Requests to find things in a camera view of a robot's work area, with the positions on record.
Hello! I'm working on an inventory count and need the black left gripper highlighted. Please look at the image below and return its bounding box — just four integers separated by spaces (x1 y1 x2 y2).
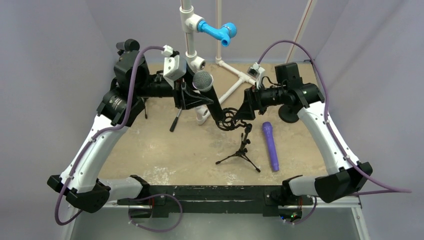
135 61 214 109

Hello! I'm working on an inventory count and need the black tripod stand with shockmount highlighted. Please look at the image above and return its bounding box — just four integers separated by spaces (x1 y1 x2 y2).
215 106 262 174

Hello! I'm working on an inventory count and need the black speckled condenser microphone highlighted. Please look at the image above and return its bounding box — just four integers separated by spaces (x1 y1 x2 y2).
192 70 225 122

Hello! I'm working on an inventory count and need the purple microphone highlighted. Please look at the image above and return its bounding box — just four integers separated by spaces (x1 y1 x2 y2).
262 121 280 172

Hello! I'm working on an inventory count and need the black round-base microphone stand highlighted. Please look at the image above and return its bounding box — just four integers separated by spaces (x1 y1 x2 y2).
278 105 299 124

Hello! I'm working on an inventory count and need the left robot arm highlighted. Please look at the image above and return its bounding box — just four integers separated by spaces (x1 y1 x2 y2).
47 45 210 213

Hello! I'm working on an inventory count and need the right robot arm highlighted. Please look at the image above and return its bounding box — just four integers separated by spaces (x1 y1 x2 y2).
231 62 373 204

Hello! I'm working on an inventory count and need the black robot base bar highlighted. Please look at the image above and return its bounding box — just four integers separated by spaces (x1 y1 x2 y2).
117 184 314 220

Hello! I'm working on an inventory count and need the small dark grey microphone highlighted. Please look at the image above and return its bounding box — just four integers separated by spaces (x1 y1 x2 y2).
115 38 140 55

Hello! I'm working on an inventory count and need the blue plastic faucet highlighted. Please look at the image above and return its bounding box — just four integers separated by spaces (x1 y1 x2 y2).
197 20 238 47

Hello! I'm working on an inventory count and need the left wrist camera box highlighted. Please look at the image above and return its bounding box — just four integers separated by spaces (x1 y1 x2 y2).
161 45 187 88

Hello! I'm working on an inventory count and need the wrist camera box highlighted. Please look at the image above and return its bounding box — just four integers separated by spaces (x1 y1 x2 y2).
161 45 187 88
247 62 266 89

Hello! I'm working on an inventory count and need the hammer with black handle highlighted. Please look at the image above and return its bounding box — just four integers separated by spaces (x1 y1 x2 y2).
169 109 183 132

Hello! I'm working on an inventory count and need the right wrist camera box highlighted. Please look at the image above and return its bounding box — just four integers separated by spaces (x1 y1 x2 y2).
247 62 266 89

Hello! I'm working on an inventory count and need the white PVC pipe frame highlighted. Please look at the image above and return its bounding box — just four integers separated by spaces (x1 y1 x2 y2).
178 0 319 126

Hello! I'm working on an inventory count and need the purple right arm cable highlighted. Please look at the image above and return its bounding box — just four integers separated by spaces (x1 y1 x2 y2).
256 40 412 226

